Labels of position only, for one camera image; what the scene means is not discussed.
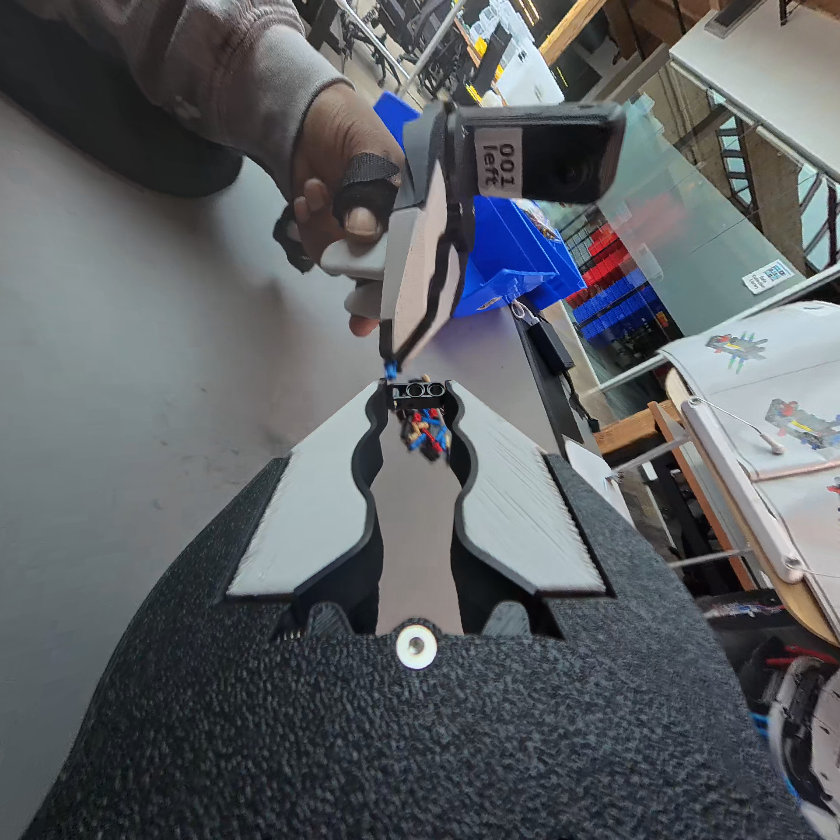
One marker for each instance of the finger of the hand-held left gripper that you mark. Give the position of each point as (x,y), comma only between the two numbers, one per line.
(420,275)

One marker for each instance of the blue plastic bin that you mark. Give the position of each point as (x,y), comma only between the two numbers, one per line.
(499,275)
(564,275)

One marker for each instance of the black power adapter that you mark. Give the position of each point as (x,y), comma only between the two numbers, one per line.
(550,344)

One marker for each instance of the pile of small lego pins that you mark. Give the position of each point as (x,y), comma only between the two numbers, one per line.
(426,433)

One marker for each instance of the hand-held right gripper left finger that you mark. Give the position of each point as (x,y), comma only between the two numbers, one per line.
(308,525)

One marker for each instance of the person's left hand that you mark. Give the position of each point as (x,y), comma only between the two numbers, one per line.
(328,144)

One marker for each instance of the person's left forearm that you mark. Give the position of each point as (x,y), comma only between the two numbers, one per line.
(229,65)

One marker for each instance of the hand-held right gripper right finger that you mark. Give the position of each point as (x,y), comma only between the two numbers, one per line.
(525,525)

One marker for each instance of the paper sign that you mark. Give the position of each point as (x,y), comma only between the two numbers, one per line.
(768,275)

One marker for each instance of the grey desk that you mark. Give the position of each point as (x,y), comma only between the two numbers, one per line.
(164,328)

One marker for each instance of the white storage boxes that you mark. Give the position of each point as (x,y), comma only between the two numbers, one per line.
(531,72)

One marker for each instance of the black lego beam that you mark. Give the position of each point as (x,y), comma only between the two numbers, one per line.
(397,400)

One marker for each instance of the toy race car box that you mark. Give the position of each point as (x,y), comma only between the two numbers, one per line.
(807,722)

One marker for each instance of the rack of red and blue bins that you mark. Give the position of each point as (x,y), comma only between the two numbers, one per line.
(617,289)

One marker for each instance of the wooden pillar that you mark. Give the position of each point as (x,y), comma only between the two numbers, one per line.
(571,29)

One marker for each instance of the white instruction booklet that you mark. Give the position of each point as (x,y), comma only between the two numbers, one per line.
(735,380)

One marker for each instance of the clear bag of lego parts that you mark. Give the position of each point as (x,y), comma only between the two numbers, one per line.
(541,223)

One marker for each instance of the white book stand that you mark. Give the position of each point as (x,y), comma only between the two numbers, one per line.
(741,495)

